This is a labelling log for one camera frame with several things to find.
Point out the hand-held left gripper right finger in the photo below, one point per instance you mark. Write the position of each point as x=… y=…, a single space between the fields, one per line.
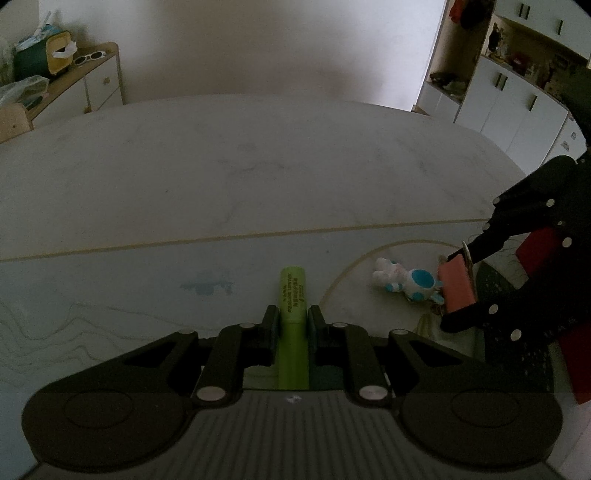
x=316 y=326

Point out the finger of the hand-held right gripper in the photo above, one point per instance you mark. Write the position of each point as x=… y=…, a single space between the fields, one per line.
x=531 y=309
x=521 y=207

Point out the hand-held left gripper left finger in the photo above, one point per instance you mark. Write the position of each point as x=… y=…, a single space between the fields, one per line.
x=271 y=326

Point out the green tube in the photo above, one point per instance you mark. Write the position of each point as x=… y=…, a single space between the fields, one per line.
x=292 y=323

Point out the red cardboard box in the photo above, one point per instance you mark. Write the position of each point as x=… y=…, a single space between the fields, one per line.
x=540 y=251

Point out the pink box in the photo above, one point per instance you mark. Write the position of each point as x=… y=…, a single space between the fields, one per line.
x=457 y=288

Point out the white and blue rabbit toy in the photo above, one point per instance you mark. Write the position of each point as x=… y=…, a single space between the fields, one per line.
x=408 y=281

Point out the white cabinet unit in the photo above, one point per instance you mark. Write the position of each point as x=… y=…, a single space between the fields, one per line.
x=503 y=106

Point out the dark hanging bag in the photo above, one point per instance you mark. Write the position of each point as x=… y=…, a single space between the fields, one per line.
x=475 y=14

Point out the red hanging bag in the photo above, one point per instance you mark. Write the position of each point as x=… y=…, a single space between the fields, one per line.
x=456 y=11

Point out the wooden sideboard with white drawers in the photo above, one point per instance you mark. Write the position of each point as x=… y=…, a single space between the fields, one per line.
x=92 y=87

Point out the white sunglasses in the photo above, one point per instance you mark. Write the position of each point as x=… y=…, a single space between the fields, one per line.
x=90 y=58

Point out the brown cardboard box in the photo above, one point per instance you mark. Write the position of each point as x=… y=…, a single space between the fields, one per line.
x=14 y=122

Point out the clear plastic bag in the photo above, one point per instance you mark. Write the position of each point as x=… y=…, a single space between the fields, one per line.
x=23 y=92

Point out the green and yellow tissue box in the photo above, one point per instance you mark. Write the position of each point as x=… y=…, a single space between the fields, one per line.
x=39 y=57

